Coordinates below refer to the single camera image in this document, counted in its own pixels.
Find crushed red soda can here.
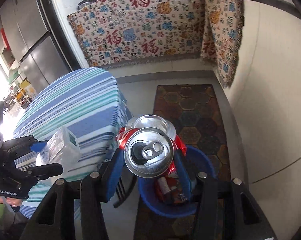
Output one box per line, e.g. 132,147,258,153
116,114,187,179

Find red long snack packet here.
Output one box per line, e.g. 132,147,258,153
155,177,172,202

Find blue plastic trash basket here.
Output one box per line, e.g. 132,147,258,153
138,145,216,218

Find white kitchen counter cabinets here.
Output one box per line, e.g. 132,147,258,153
215,0,301,240

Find person's left hand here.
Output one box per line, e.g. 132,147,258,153
0,196,23,207

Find white storage rack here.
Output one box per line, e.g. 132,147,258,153
4,66,32,112

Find yellow cardboard box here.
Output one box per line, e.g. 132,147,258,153
19,79,38,100

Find dark hexagon pattern floor mat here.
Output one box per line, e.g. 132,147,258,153
133,85,231,239

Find grey multi-door refrigerator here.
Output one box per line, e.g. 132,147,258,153
0,0,80,93

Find patterned fu character blanket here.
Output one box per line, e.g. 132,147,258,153
68,0,244,88

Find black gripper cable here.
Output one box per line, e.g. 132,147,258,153
8,199,19,230

